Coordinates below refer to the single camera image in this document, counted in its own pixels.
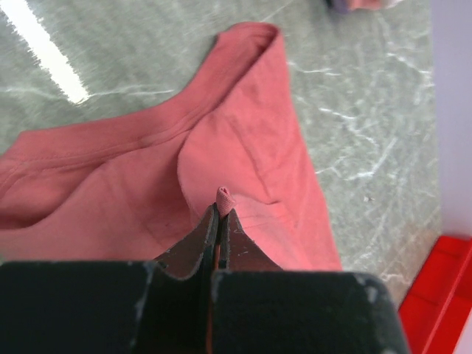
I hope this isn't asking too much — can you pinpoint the pink folded t shirt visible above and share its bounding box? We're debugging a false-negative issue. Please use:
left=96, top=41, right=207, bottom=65
left=324, top=0, right=403, bottom=14

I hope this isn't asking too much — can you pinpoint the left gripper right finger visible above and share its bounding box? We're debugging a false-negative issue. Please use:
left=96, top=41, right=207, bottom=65
left=210, top=212, right=409, bottom=353

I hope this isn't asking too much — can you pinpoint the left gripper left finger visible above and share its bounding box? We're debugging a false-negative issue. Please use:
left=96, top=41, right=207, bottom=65
left=1, top=206, right=219, bottom=353

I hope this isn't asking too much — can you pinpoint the pink red t shirt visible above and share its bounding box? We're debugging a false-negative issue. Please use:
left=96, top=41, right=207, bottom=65
left=1, top=22, right=341, bottom=271

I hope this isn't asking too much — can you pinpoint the red plastic bin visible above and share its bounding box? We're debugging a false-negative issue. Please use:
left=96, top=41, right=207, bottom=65
left=398, top=235, right=471, bottom=353

